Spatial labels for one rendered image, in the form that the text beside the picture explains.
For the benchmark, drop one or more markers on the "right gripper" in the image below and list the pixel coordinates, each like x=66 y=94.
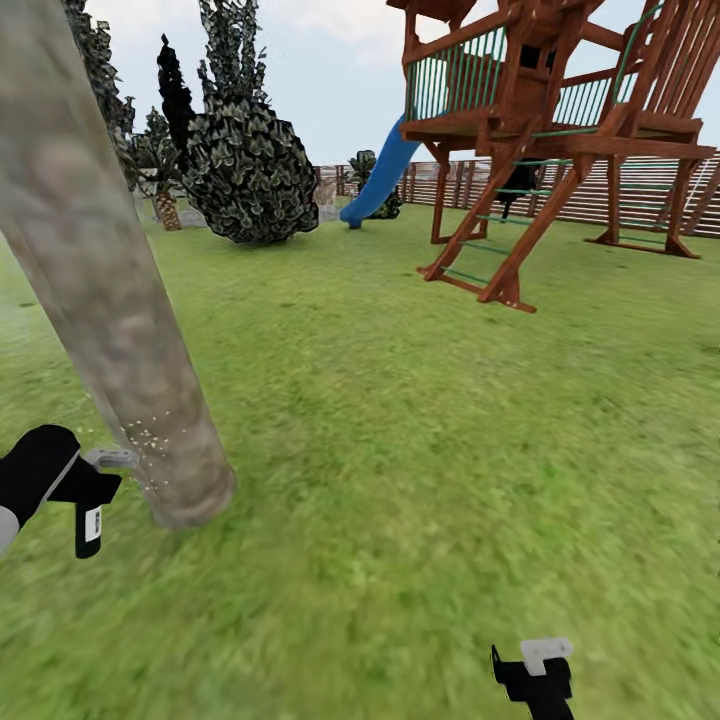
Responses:
x=522 y=687

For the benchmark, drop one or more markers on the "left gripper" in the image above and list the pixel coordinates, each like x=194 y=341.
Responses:
x=93 y=488

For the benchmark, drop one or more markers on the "pesticide atomizer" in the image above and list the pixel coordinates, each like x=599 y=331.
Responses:
x=87 y=529

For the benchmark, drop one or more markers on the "garden chair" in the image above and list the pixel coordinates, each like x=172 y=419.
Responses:
x=324 y=196

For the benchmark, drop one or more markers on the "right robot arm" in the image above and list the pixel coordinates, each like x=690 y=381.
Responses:
x=542 y=679

